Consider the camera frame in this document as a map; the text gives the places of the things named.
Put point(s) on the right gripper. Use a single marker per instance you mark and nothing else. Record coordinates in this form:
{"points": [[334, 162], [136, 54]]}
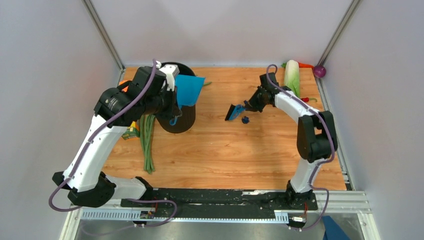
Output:
{"points": [[251, 104]]}

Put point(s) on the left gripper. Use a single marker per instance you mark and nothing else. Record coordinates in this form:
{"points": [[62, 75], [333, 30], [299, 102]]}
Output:
{"points": [[174, 110]]}

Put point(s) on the blue dustpan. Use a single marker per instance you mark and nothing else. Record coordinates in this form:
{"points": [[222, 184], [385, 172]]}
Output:
{"points": [[188, 89]]}

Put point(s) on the blue hand brush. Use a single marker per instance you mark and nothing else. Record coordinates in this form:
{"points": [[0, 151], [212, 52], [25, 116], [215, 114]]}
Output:
{"points": [[234, 111]]}

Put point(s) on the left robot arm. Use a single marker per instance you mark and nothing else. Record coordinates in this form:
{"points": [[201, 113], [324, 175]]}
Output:
{"points": [[84, 179]]}

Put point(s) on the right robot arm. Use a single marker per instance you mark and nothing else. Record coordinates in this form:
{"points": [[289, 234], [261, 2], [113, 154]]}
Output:
{"points": [[316, 135]]}

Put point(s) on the green bean bundle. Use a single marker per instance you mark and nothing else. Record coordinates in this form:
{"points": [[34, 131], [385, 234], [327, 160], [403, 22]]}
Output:
{"points": [[146, 131]]}

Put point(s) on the napa cabbage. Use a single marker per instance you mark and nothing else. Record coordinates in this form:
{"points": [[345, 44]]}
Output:
{"points": [[292, 76]]}

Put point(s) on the black trash bucket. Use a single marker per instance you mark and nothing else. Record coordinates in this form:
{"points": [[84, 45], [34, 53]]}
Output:
{"points": [[188, 117]]}

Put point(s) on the orange juice carton back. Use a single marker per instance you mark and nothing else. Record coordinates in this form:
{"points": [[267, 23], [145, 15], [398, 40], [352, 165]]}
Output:
{"points": [[123, 85]]}

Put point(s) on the orange juice carton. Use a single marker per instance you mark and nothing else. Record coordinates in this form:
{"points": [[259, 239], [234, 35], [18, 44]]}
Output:
{"points": [[123, 85], [132, 132]]}

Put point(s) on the red chili pepper right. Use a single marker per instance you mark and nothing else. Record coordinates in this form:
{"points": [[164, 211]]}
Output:
{"points": [[309, 99]]}

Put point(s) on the orange juice carton front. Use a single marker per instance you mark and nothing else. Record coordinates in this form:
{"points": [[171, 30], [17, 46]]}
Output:
{"points": [[132, 132]]}

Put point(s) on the carrot at right corner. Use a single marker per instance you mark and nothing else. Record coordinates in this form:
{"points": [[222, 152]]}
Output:
{"points": [[304, 65]]}

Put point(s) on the purple onion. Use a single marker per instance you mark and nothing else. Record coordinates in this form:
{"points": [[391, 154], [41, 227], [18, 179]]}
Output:
{"points": [[319, 71]]}

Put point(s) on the blue cloth at bottom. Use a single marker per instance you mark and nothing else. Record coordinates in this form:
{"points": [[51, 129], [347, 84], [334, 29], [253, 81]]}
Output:
{"points": [[332, 230]]}

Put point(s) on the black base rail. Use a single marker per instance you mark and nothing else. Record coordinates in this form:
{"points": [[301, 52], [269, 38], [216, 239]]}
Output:
{"points": [[205, 202]]}

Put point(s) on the white slotted cable duct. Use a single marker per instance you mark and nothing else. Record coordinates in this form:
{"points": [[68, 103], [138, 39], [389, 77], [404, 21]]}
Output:
{"points": [[141, 215]]}

